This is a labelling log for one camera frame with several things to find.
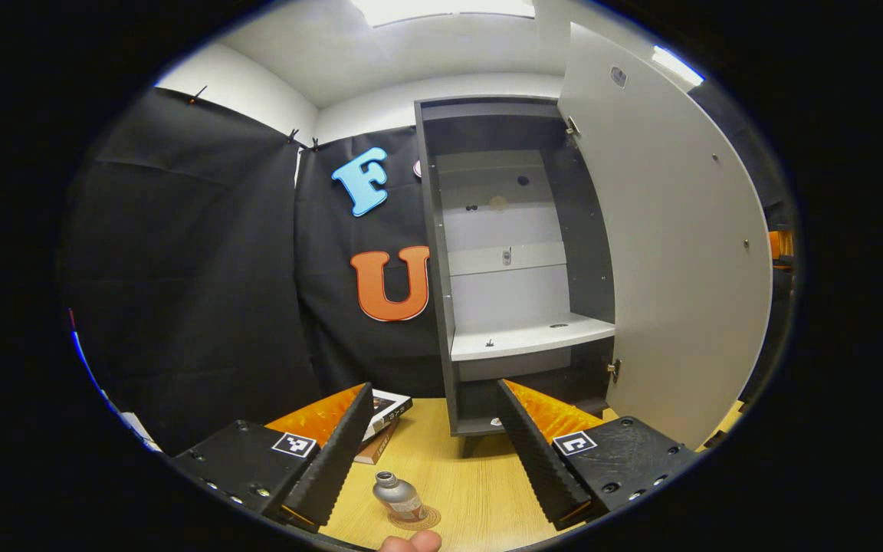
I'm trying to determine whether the beige cabinet door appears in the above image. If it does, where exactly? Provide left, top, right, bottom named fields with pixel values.
left=556, top=21, right=774, bottom=450

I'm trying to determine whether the white cover book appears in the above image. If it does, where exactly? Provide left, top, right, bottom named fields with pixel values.
left=361, top=389, right=414, bottom=442

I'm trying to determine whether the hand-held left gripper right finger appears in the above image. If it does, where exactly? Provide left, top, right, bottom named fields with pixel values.
left=496, top=378, right=699, bottom=532

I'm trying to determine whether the dark grey cabinet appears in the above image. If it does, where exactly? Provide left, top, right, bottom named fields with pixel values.
left=413, top=94, right=617, bottom=459

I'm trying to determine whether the silver bottle red label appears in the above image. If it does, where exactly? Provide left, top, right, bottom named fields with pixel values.
left=373, top=471, right=428, bottom=524

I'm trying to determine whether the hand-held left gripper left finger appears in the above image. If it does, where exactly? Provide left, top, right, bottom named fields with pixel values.
left=172, top=382, right=375, bottom=535

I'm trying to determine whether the brown cover book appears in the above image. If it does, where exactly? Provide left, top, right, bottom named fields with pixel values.
left=353, top=418, right=401, bottom=466

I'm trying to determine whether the round brown coaster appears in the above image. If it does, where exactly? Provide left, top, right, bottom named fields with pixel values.
left=388, top=506, right=442, bottom=531

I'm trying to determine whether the black backdrop cloth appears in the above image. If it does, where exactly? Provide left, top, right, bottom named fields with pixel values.
left=58, top=80, right=799, bottom=457

